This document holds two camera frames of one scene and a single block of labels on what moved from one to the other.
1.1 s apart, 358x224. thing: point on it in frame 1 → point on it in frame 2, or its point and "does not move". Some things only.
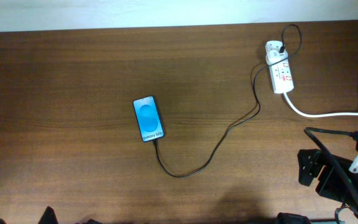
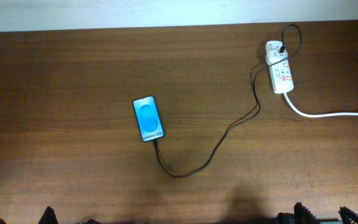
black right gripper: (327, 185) → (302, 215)
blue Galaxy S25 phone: (148, 117) does not move
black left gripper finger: (48, 216) does not move
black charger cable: (249, 117) does not move
